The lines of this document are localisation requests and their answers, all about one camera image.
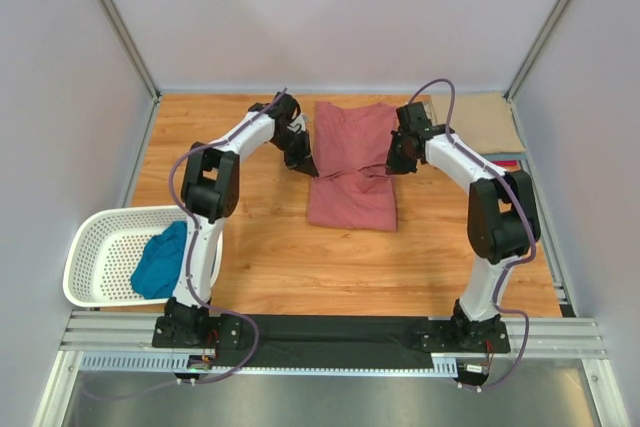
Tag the pink t shirt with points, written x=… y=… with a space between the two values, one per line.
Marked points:
x=353 y=189

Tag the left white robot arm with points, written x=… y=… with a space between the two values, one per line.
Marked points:
x=209 y=195

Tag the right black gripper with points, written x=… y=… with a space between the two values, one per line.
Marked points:
x=395 y=161

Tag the folded grey-blue t shirt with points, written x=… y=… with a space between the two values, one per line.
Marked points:
x=519 y=156

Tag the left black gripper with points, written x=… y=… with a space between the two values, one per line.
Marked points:
x=298 y=155

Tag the folded beige t shirt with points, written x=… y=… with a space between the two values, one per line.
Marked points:
x=485 y=123

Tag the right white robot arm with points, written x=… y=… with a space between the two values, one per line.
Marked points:
x=502 y=228

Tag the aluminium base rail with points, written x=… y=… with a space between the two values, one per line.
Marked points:
x=122 y=342

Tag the blue t shirt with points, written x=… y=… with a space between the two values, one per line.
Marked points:
x=158 y=270

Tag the folded red t shirt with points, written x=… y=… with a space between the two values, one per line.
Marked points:
x=507 y=163

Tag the left aluminium frame post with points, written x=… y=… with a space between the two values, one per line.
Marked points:
x=126 y=40

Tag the white plastic laundry basket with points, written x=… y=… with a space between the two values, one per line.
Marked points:
x=108 y=246

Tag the aluminium frame post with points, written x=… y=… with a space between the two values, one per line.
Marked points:
x=126 y=40
x=542 y=39

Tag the right aluminium frame post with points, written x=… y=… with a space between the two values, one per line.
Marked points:
x=542 y=39

